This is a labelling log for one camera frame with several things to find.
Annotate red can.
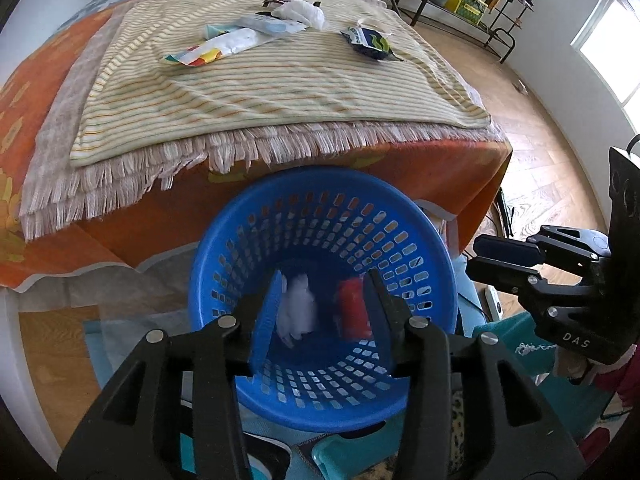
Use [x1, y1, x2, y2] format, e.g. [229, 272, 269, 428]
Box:
[336, 278, 372, 340]

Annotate white tissue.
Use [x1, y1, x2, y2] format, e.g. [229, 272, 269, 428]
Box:
[271, 0, 326, 30]
[276, 274, 317, 349]

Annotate dark blue snack bag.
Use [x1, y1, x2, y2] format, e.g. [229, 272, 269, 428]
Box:
[340, 26, 399, 61]

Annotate long colourful snack wrapper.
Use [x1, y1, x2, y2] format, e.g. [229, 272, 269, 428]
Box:
[164, 28, 265, 67]

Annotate light blue tube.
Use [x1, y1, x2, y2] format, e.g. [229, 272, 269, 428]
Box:
[203, 24, 239, 40]

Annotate white power adapter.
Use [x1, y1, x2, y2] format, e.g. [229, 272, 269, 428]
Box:
[484, 285, 503, 322]

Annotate teal clothing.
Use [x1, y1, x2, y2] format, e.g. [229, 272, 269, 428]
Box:
[473, 312, 613, 441]

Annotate blue plastic laundry basket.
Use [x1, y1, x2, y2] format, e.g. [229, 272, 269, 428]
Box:
[189, 166, 458, 434]

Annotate orange floral bedsheet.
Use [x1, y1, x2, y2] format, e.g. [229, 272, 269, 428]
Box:
[1, 8, 512, 292]

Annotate black clothes rack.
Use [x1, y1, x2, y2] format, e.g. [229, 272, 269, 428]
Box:
[424, 0, 551, 65]

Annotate window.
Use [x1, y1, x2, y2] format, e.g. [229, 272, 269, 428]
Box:
[572, 0, 639, 132]

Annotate yellow green box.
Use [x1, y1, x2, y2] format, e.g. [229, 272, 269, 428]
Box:
[444, 0, 488, 25]

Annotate pink fringed plaid blanket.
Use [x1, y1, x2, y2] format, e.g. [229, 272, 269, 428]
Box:
[20, 4, 508, 242]

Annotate striped yellow towel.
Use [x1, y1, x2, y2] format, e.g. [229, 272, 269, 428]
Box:
[70, 0, 491, 167]

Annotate black cables on floor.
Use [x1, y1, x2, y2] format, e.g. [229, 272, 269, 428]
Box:
[491, 186, 516, 241]

